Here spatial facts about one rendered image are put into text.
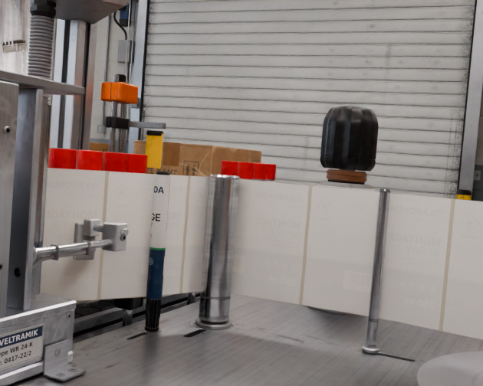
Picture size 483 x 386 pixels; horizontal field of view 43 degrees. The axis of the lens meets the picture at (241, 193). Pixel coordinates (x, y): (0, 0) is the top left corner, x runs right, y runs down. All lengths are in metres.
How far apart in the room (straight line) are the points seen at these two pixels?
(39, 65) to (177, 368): 0.47
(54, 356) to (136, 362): 0.08
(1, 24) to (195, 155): 0.57
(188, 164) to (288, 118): 3.95
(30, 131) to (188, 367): 0.27
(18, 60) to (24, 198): 0.70
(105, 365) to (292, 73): 5.00
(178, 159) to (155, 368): 1.00
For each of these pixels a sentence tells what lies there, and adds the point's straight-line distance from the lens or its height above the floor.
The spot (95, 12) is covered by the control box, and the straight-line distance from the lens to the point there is 0.95.
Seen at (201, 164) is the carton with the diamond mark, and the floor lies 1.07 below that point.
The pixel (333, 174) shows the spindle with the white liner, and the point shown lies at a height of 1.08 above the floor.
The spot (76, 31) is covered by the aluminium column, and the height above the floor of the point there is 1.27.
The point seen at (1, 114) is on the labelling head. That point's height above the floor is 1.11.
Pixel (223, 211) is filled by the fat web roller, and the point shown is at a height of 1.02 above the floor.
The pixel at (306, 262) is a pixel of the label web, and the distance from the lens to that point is 0.74.
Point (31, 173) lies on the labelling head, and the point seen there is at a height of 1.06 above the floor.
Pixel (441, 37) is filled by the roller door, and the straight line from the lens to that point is 5.33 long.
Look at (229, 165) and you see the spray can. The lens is 1.16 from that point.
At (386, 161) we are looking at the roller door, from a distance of 5.25.
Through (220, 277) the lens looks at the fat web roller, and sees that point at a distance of 0.75.
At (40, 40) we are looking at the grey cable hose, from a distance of 0.90.
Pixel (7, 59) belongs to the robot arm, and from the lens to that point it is 1.24.
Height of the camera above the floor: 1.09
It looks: 3 degrees down
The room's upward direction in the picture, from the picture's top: 4 degrees clockwise
